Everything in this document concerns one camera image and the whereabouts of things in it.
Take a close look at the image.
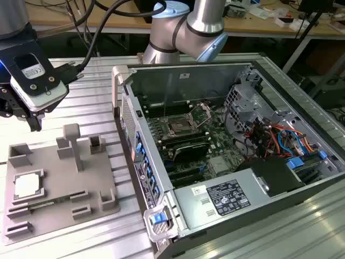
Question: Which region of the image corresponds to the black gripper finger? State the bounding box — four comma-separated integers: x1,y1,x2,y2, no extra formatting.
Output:
26,113,43,132

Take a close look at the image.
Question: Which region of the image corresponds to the silver square CPU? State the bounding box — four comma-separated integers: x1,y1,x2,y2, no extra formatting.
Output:
14,174,44,198

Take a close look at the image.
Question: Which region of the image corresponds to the black RAM slot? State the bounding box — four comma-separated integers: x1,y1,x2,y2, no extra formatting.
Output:
161,134,209,145
147,106,191,115
159,131,207,140
147,102,189,110

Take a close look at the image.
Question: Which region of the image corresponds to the CPU socket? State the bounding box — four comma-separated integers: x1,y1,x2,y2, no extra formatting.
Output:
165,115,195,136

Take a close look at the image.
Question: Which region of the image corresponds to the black expansion slot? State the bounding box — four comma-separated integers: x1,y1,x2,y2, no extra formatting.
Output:
171,174,209,187
168,167,202,179

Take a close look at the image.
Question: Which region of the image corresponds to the grey plastic parts rack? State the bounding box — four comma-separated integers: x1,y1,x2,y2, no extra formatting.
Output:
1,123,121,245

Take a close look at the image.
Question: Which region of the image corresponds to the green RAM stick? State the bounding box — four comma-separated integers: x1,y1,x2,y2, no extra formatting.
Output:
26,195,72,212

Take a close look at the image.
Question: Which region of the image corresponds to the blue case latch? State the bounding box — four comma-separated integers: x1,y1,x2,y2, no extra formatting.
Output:
149,213,165,225

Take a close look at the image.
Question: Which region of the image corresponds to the black graphics card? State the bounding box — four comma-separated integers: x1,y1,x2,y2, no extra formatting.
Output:
172,141,210,163

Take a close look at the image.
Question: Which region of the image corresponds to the open grey PC case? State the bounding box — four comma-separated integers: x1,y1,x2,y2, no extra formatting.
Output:
112,52,345,259

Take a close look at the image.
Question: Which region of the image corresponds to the metal socket cover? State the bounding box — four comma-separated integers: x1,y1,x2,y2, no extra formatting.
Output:
190,101,214,127

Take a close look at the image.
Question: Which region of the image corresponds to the silver power supply unit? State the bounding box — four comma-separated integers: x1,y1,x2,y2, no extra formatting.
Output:
174,168,270,230

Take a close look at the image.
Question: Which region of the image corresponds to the green motherboard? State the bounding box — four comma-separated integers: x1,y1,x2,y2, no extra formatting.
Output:
145,106,245,189

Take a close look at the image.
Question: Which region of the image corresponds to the silver chipset heatsink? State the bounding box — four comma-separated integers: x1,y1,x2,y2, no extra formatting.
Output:
209,156,230,174

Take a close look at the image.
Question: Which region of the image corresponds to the metal drive cage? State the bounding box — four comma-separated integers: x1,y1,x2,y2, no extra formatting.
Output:
223,83,273,127

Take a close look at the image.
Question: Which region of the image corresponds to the black plastic fan shroud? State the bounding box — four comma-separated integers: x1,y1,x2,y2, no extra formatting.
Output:
236,158,307,197

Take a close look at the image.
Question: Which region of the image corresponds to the small white open box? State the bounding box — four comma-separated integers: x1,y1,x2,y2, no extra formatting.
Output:
274,16,295,28

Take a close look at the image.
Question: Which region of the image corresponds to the black box under desk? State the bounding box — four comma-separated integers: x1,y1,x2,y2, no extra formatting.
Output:
314,80,345,109

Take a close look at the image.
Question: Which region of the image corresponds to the black monitor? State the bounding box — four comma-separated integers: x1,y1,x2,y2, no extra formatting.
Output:
298,0,334,13

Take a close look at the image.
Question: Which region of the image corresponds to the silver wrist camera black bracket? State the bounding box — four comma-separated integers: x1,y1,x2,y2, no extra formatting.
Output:
0,25,70,112

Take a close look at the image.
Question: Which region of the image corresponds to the thick black camera cable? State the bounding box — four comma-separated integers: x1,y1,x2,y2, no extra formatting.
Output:
52,0,168,85

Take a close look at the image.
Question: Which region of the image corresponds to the red wire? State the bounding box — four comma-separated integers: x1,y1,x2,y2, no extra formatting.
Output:
242,126,259,141

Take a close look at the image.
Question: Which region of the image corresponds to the orange wire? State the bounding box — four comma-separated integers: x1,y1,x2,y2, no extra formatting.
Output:
265,124,318,152

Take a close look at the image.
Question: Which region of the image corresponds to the blue wire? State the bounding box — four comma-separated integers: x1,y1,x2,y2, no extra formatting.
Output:
277,129,313,156

